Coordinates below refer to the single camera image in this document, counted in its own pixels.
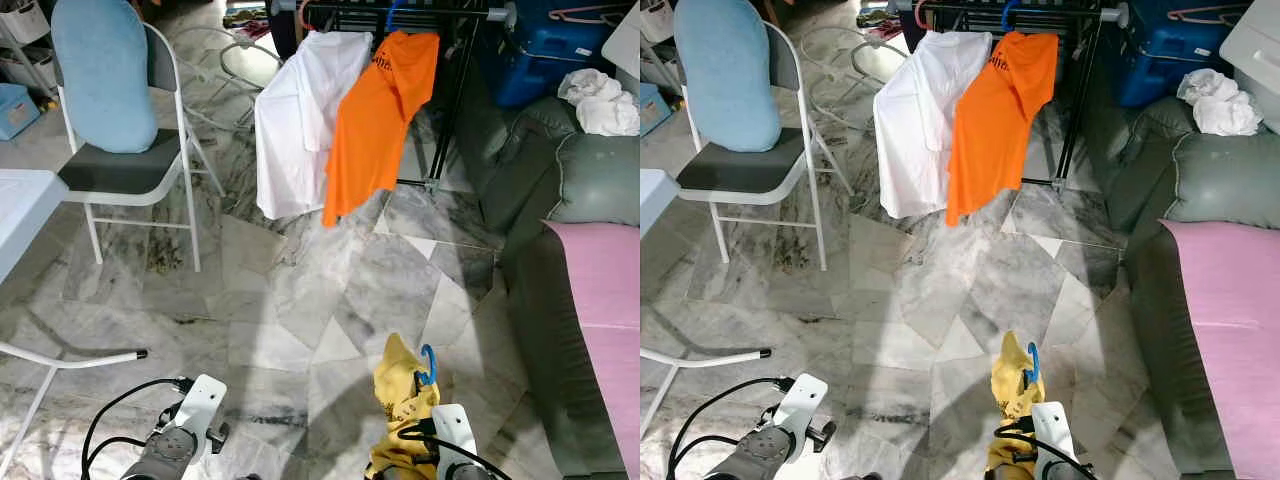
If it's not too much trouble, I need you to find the yellow shirt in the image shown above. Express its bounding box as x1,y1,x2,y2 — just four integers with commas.
364,331,442,480
984,329,1047,480

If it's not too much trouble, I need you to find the thin pink clothes hanger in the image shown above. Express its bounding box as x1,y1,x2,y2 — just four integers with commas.
1164,4,1233,27
547,4,613,27

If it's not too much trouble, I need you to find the pink fabric sheet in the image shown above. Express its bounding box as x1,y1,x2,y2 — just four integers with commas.
1158,219,1280,480
543,219,641,479

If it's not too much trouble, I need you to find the white folding chair grey seat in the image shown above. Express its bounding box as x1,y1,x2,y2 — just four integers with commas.
677,20,858,274
54,20,228,274

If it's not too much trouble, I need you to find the white shirt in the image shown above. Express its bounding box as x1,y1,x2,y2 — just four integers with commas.
253,29,374,222
872,29,994,222

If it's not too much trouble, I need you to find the grey green sofa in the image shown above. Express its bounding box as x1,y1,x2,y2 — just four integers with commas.
478,94,641,480
1098,94,1280,480

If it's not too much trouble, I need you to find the orange shirt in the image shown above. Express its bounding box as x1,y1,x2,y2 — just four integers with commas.
944,29,1060,230
321,29,442,230

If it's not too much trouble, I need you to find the light blue cushion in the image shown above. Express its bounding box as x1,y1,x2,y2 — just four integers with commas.
672,0,784,155
50,0,160,155

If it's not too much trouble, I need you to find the small blue plastic bin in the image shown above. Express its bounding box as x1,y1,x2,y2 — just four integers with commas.
640,82,662,138
0,82,42,142

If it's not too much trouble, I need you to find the crumpled white cloth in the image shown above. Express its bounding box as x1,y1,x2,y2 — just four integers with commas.
556,67,641,139
1176,67,1264,139

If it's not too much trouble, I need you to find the white plastic storage box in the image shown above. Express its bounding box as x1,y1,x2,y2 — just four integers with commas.
1219,0,1280,107
604,8,641,97

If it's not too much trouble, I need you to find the white plastic basket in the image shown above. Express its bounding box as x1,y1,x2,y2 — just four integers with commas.
0,0,53,46
640,0,673,41

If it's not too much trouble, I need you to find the blue hard suitcase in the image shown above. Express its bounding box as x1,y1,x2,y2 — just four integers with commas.
488,0,628,110
1113,0,1253,110

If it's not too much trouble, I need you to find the black metal drying rack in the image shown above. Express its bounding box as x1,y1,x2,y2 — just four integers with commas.
268,0,522,193
898,0,1133,193

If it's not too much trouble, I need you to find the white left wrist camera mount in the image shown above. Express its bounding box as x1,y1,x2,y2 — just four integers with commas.
774,374,830,457
179,374,229,453

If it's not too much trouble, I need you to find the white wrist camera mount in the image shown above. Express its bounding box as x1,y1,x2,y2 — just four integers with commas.
179,374,229,453
1029,401,1078,480
774,374,830,457
429,402,478,480

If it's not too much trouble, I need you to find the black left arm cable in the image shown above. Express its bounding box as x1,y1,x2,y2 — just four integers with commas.
665,377,793,480
80,377,193,480

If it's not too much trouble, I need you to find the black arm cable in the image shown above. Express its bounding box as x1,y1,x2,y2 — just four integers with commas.
80,377,193,480
998,420,1096,480
665,377,793,480
397,420,513,480

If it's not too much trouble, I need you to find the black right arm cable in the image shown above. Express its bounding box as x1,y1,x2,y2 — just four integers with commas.
998,420,1096,480
397,420,513,480

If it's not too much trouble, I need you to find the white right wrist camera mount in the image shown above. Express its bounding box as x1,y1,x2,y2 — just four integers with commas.
429,402,478,480
1029,401,1078,480

